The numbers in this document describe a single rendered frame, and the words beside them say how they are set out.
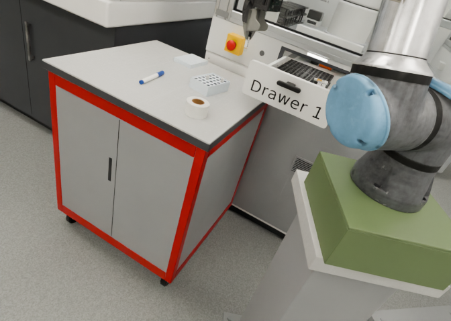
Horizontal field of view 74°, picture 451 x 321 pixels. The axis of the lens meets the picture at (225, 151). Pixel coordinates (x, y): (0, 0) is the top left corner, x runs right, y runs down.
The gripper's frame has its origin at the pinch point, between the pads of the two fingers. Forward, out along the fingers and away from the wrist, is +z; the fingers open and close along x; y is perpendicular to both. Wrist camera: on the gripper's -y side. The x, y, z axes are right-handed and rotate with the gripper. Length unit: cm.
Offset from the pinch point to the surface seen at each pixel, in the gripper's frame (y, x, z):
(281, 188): 17, 34, 68
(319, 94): 28.6, 2.7, 8.3
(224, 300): 30, -10, 99
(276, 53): -4.6, 27.7, 8.7
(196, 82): -8.7, -9.7, 18.6
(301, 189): 43, -20, 24
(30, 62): -119, -26, 51
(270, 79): 14.2, -1.7, 9.2
